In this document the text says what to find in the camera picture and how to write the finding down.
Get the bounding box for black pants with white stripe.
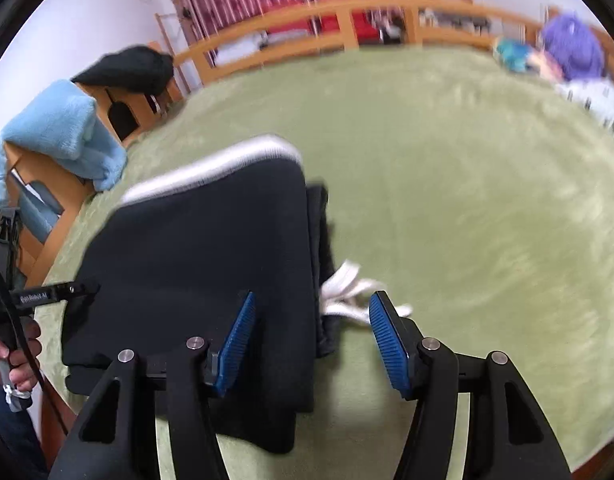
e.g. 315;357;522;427
59;133;413;456

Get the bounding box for green fleece bed blanket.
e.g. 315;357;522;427
33;44;614;480

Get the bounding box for red chair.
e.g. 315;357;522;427
313;0;381;44

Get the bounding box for white black-dotted pillow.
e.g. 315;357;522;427
556;78;614;128

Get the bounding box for purple plush toy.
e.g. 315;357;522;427
540;14;604;80

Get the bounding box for person's left hand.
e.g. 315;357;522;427
0;318;42;392

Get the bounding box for light blue fleece blanket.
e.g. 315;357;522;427
0;79;128;209

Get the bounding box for black garment on headboard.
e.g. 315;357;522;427
72;46;173;96

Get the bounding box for black cable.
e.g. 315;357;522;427
0;249;70;436

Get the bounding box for wooden bed frame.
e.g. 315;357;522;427
0;0;614;466

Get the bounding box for teal geometric cushion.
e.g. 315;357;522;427
493;37;534;73

